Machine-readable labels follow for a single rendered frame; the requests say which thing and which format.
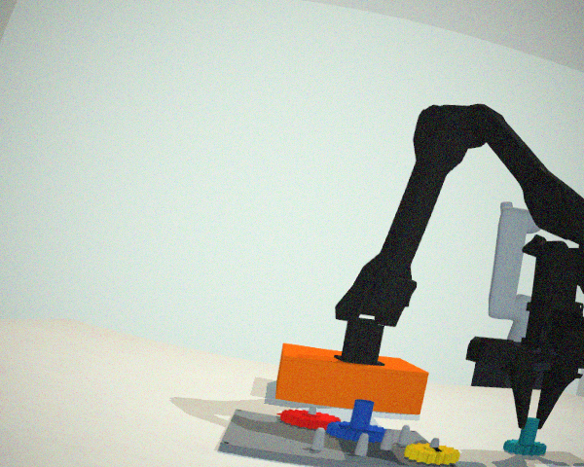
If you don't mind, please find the yellow gear with black stripe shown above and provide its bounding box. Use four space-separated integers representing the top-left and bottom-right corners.
404 443 460 465

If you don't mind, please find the red gear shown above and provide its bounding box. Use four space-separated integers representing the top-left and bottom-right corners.
280 410 341 430

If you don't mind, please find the teal gear with tall hub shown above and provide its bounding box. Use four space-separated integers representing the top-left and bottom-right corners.
503 417 547 456

